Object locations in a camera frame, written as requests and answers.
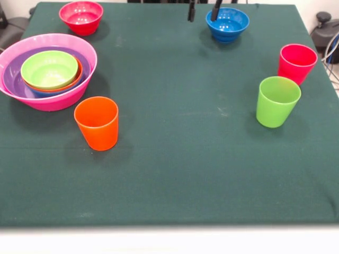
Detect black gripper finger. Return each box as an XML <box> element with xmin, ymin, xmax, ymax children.
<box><xmin>187</xmin><ymin>0</ymin><xmax>198</xmax><ymax>23</ymax></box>
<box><xmin>210</xmin><ymin>0</ymin><xmax>224</xmax><ymax>22</ymax></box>

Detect small pinkish red bowl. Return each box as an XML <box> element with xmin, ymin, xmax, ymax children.
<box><xmin>58</xmin><ymin>1</ymin><xmax>104</xmax><ymax>37</ymax></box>

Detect orange bowl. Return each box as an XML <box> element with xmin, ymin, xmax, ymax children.
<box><xmin>22</xmin><ymin>56</ymin><xmax>84</xmax><ymax>93</ymax></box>

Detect green bowl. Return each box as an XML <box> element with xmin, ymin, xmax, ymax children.
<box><xmin>20</xmin><ymin>50</ymin><xmax>79</xmax><ymax>90</ymax></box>

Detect large pink bowl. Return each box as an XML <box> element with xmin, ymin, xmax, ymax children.
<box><xmin>0</xmin><ymin>33</ymin><xmax>98</xmax><ymax>112</ymax></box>

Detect purple bowl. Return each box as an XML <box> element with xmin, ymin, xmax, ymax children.
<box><xmin>2</xmin><ymin>46</ymin><xmax>92</xmax><ymax>99</ymax></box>

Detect dark blue bowl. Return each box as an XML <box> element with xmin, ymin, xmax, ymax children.
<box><xmin>206</xmin><ymin>7</ymin><xmax>250</xmax><ymax>43</ymax></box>

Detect pinkish red cup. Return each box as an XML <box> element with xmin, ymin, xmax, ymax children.
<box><xmin>278</xmin><ymin>43</ymin><xmax>318</xmax><ymax>86</ymax></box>

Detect green cup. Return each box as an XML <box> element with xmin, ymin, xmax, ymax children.
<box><xmin>256</xmin><ymin>76</ymin><xmax>302</xmax><ymax>129</ymax></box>

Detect orange cup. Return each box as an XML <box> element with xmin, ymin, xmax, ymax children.
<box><xmin>74</xmin><ymin>96</ymin><xmax>119</xmax><ymax>152</ymax></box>

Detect dark green tablecloth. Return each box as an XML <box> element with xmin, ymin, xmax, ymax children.
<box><xmin>0</xmin><ymin>2</ymin><xmax>339</xmax><ymax>228</ymax></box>

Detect tangle of cables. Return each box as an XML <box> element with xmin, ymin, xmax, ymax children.
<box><xmin>321</xmin><ymin>33</ymin><xmax>339</xmax><ymax>92</ymax></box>

